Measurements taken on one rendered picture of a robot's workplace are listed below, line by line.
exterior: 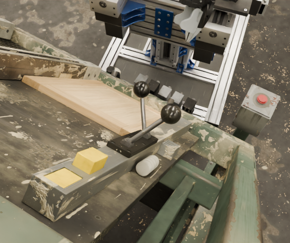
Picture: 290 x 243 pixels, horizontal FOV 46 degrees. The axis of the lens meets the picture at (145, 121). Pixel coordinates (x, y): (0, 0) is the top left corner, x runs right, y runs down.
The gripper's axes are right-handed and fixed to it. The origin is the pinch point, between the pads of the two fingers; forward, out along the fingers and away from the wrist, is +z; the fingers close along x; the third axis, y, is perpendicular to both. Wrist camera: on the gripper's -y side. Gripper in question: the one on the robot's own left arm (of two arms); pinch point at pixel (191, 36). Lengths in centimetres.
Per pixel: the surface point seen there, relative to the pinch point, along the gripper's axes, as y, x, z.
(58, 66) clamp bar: 28.1, -24.9, 23.2
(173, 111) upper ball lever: 18.6, 30.7, 2.8
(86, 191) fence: 36, 43, 8
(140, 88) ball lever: 18.3, 15.4, 7.1
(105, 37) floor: -34, -168, 69
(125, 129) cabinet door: 16.5, 10.0, 22.4
